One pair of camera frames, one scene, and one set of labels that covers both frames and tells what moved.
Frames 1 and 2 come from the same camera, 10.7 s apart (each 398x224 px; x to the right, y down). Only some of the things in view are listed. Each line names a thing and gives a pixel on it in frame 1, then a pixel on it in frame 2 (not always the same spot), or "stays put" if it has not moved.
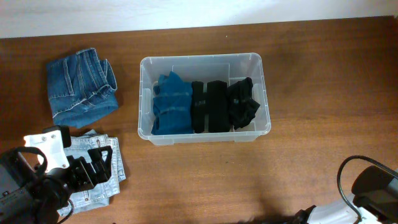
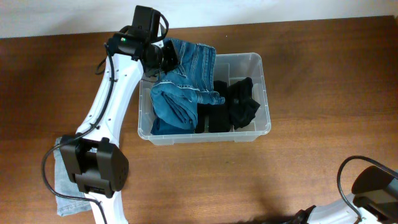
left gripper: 102,167 → 173,61
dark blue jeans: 81,88 → 176,94
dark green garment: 242,107 stays put
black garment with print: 214,102 stays put
